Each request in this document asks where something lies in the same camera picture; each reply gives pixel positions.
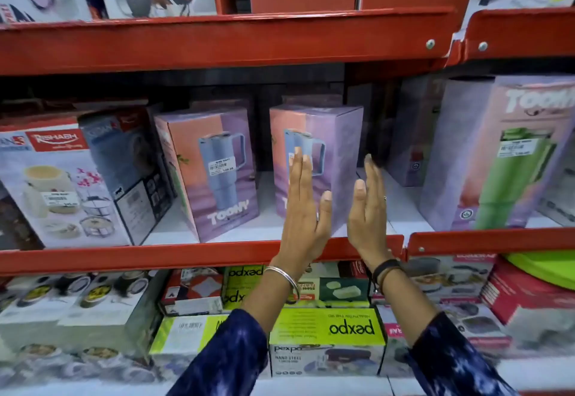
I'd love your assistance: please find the green lunch box carton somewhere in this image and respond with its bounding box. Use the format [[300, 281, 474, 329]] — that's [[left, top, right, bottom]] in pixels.
[[269, 307, 387, 377]]

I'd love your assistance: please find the person's right forearm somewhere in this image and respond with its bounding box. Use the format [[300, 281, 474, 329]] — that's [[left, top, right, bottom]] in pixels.
[[375, 269, 522, 396]]

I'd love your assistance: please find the person's left forearm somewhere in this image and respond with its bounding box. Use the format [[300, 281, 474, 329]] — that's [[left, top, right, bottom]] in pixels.
[[166, 265, 301, 396]]

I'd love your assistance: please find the red and white box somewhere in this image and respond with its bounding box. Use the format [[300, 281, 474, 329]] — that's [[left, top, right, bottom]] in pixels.
[[480, 258, 575, 352]]

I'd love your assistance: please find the box with cookware print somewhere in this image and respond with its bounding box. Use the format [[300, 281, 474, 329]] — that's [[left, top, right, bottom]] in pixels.
[[371, 254, 497, 306]]

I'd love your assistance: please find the green plastic lid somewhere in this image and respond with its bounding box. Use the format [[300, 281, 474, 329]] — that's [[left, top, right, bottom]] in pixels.
[[504, 250, 575, 291]]

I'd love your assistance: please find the purple box with green tumbler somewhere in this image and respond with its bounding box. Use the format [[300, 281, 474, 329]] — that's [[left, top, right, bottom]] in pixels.
[[419, 74, 575, 233]]

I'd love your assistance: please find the purple box with blue tumbler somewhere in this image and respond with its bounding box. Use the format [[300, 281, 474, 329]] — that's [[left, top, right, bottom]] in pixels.
[[269, 104, 364, 231], [154, 107, 260, 244]]

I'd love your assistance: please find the grey-blue appliance box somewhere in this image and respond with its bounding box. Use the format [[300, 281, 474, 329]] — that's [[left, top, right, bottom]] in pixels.
[[78, 105, 175, 246]]

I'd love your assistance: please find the red shelf beam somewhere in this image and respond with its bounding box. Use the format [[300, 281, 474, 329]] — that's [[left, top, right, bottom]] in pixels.
[[0, 235, 406, 276], [0, 7, 458, 76], [405, 227, 575, 258], [446, 7, 575, 68]]

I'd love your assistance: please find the small green carton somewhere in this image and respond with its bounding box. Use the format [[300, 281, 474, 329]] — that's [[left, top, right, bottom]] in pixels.
[[222, 265, 267, 312]]

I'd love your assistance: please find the pink box with pots print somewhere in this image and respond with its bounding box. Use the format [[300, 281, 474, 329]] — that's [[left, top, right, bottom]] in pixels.
[[376, 303, 514, 377]]

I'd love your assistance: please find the green and white carton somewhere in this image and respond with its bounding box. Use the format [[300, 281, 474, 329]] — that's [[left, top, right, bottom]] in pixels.
[[149, 314, 272, 379]]

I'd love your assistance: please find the box with green containers print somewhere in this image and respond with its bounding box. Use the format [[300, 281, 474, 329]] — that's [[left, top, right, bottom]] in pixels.
[[287, 262, 372, 309]]

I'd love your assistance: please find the white box with dishes print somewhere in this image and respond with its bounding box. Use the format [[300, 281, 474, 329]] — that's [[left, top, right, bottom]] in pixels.
[[0, 343, 159, 386]]

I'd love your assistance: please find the white lunch container box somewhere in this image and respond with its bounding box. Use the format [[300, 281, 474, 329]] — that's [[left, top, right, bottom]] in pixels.
[[0, 116, 132, 249]]

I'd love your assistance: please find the silver bangle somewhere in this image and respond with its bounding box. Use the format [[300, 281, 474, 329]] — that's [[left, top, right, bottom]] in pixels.
[[264, 266, 301, 303]]

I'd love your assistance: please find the plain purple tumbler box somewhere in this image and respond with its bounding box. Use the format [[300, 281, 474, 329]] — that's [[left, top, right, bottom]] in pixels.
[[387, 74, 446, 188]]

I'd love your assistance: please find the white box with bowls print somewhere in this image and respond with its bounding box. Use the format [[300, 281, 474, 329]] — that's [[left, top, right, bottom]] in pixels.
[[0, 269, 163, 357]]

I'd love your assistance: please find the black wristband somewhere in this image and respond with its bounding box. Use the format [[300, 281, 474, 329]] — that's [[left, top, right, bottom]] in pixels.
[[371, 259, 405, 293]]

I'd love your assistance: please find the person's left hand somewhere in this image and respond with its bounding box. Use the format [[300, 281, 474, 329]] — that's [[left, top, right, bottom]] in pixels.
[[272, 146, 333, 271]]

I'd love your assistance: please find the person's right hand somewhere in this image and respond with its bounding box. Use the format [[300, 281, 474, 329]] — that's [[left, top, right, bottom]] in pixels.
[[347, 154, 394, 271]]

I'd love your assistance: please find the red and white carton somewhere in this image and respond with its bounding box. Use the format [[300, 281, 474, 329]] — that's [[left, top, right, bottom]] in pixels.
[[159, 268, 224, 317]]

